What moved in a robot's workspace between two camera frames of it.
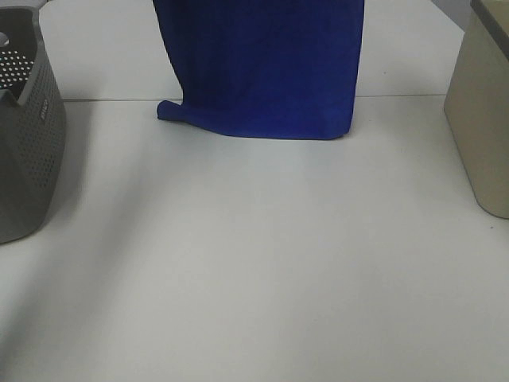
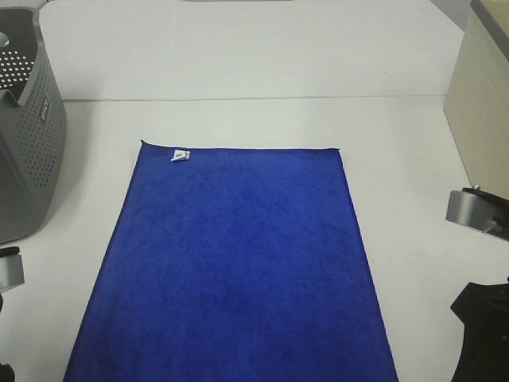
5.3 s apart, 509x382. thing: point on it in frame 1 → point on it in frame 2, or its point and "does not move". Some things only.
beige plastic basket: [476, 108] does not move
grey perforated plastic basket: [33, 126] does not move
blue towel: [265, 68] → [235, 265]
